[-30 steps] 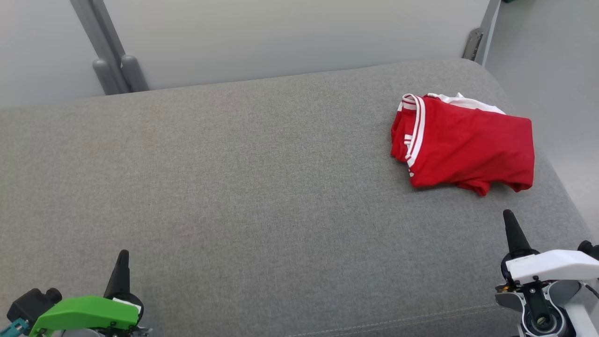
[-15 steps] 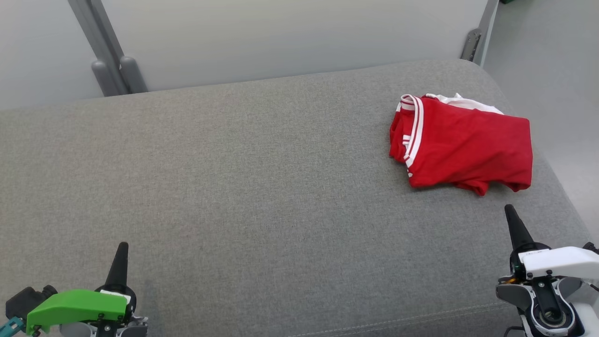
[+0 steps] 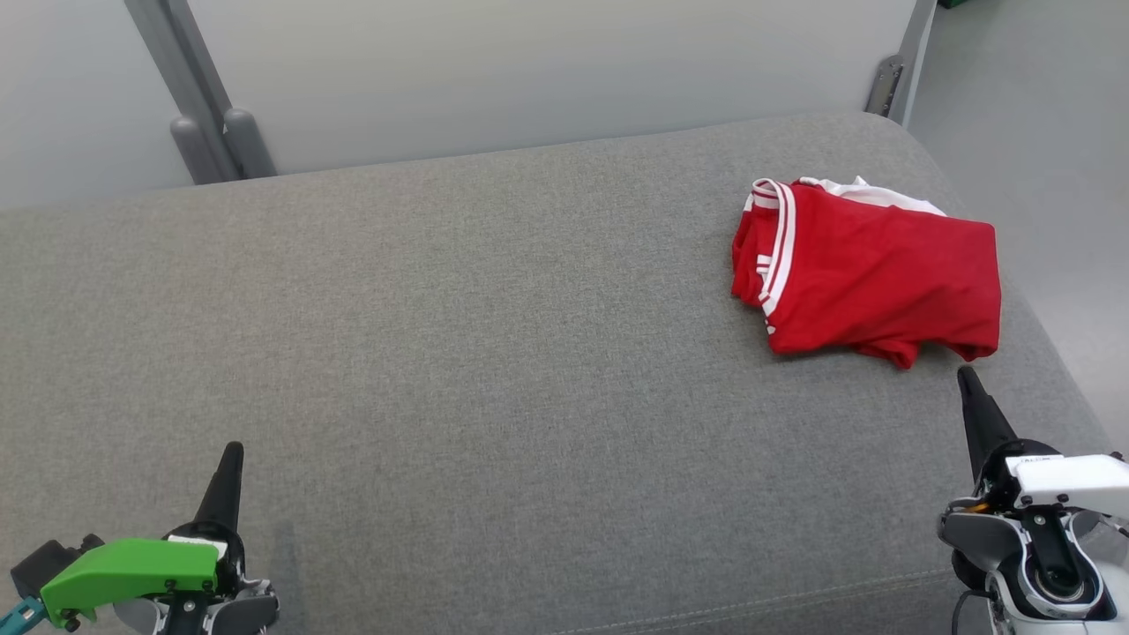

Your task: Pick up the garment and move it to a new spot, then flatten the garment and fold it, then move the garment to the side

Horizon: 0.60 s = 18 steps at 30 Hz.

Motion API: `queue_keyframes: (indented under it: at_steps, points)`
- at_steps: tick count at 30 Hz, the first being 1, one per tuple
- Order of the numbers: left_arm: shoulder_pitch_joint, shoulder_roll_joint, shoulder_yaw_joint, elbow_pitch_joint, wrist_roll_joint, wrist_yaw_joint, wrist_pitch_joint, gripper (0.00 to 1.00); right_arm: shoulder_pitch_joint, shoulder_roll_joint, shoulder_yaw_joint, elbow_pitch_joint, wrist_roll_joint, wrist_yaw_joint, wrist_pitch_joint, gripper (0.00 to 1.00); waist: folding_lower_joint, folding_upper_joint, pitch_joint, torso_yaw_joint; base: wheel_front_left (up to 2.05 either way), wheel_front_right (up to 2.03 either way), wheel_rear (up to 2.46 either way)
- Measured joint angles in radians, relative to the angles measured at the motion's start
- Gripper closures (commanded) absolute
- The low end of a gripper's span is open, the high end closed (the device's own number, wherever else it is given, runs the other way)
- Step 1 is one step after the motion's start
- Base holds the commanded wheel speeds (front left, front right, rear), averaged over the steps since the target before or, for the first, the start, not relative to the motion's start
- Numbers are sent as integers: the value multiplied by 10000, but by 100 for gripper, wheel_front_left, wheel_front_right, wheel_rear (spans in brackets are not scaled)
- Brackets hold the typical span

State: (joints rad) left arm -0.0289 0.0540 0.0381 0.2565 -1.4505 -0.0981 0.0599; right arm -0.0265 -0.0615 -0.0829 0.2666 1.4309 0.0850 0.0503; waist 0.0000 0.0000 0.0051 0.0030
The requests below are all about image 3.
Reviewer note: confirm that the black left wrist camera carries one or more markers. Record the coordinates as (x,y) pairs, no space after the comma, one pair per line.
(44,560)

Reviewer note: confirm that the grey frame post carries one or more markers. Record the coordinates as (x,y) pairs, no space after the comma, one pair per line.
(917,44)

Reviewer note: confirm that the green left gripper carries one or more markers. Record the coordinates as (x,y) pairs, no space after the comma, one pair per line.
(132,569)

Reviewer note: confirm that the grey slanted frame bar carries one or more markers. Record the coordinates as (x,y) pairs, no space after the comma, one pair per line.
(190,88)

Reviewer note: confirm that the metal hinge bracket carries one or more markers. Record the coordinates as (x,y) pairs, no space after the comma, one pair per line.
(885,85)

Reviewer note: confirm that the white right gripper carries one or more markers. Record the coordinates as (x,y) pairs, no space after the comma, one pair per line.
(1067,476)

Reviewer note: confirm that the red basketball jersey number 23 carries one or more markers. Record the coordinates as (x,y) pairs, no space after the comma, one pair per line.
(882,273)

